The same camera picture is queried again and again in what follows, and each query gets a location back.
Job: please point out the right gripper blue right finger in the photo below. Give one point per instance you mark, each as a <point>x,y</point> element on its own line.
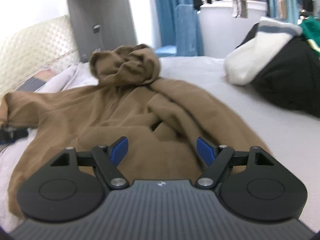
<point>217,159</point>

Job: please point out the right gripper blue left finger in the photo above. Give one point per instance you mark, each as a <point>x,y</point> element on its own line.
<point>107,159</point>

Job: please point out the brown hoodie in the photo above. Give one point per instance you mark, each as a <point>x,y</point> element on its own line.
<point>162,119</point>

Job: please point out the patchwork pillow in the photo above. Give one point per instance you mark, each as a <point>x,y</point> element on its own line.
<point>37,80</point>

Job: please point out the blue covered chair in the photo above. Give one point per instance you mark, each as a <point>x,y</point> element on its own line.
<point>187,35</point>

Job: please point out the grey white wardrobe cabinet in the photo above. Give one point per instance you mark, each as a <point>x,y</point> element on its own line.
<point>123,22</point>

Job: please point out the striped hanging garment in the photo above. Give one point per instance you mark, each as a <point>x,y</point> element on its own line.
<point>240,9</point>

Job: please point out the green garment on bed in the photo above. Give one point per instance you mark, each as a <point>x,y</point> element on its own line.
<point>311,32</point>

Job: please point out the blue curtain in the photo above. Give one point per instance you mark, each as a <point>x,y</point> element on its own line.
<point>166,11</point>

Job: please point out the wall socket with charger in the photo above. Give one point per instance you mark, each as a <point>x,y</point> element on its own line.
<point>96,28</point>

